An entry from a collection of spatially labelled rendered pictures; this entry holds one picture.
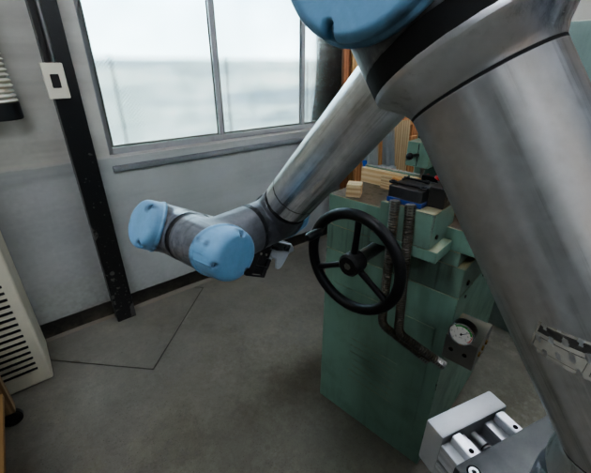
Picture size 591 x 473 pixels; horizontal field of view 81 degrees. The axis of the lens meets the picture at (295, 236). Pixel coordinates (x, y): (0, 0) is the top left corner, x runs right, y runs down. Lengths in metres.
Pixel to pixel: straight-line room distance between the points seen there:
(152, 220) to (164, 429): 1.19
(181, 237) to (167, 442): 1.17
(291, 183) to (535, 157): 0.33
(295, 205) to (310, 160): 0.08
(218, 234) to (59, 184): 1.51
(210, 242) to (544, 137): 0.36
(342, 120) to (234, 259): 0.22
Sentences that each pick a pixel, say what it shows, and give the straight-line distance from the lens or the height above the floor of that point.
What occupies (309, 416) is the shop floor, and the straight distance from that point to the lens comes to 1.57.
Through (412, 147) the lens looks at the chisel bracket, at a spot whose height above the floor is 1.05.
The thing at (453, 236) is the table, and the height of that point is 0.88.
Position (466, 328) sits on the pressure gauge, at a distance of 0.98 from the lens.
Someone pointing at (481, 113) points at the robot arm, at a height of 1.24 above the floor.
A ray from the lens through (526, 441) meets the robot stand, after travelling 0.61.
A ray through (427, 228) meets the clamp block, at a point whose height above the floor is 0.92.
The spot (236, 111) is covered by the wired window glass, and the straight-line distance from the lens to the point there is 2.23.
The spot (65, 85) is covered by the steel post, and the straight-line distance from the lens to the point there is 1.77.
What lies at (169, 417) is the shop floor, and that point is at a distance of 1.65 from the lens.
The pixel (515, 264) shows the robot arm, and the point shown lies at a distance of 0.22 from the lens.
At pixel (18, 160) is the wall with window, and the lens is 1.89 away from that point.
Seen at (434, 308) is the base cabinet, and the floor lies 0.66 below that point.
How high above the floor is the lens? 1.26
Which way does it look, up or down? 26 degrees down
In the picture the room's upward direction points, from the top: straight up
